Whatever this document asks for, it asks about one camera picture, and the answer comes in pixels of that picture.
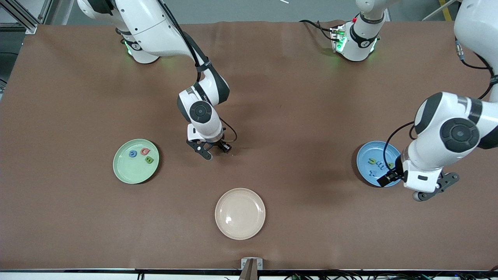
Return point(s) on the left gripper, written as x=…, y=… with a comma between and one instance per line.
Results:
x=393, y=174

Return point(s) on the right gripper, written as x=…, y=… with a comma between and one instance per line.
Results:
x=220, y=143

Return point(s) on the blue letter m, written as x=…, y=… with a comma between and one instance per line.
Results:
x=380, y=166

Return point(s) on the blue letter x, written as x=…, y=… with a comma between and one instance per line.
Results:
x=372, y=174

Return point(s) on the green letter u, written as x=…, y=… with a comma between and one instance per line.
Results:
x=372, y=160

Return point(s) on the green letter B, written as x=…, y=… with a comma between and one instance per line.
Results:
x=149, y=159

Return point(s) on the pink letter Q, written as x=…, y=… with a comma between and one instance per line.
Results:
x=142, y=152

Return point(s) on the blue letter G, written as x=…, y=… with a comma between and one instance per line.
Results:
x=130, y=154

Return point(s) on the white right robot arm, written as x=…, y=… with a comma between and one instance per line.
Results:
x=155, y=27

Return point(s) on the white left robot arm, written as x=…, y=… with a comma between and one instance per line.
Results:
x=478, y=23

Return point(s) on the blue round plate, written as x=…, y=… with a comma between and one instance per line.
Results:
x=365, y=153

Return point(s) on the beige round plate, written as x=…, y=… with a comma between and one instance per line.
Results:
x=240, y=214

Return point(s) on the green round plate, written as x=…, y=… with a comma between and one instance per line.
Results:
x=136, y=173

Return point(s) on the brown table mat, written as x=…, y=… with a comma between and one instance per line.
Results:
x=295, y=97

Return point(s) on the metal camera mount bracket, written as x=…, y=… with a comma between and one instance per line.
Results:
x=251, y=264

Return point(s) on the aluminium frame profile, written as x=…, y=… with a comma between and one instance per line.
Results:
x=31, y=27

